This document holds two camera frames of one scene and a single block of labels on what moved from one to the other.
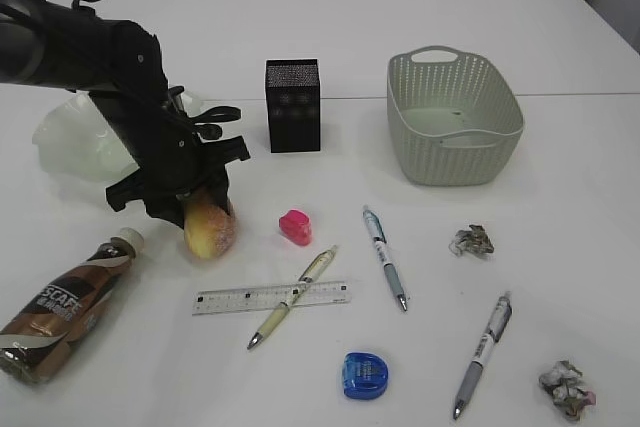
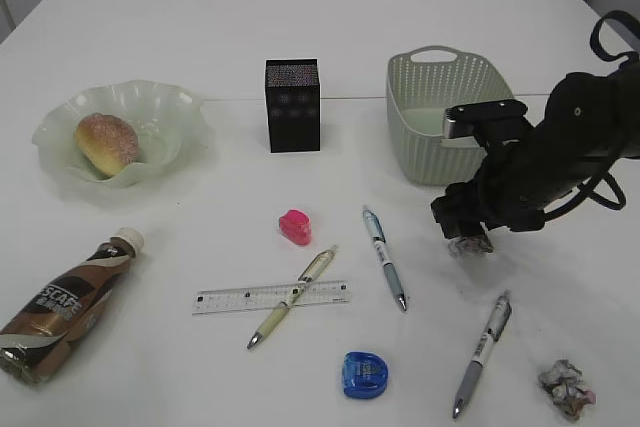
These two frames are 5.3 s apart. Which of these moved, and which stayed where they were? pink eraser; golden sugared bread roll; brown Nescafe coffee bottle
Moved: golden sugared bread roll
Stayed: pink eraser; brown Nescafe coffee bottle
